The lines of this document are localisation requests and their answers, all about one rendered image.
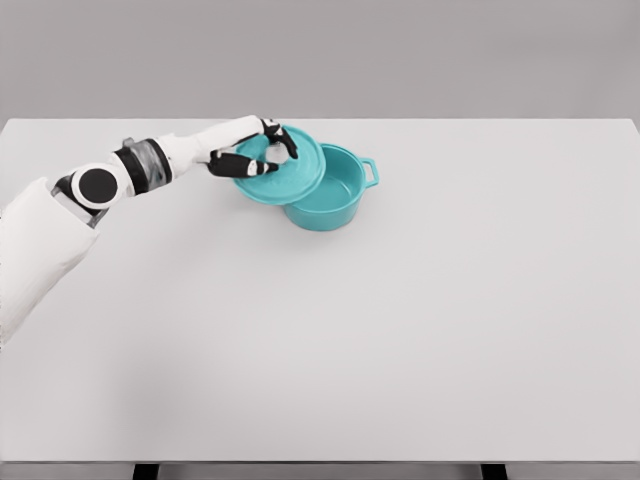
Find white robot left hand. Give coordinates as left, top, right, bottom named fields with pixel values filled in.
left=197, top=115, right=300, bottom=178

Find teal pot lid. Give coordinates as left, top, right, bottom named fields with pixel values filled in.
left=232, top=124, right=327, bottom=205

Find teal pot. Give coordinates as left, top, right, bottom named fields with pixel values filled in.
left=283, top=143, right=381, bottom=232

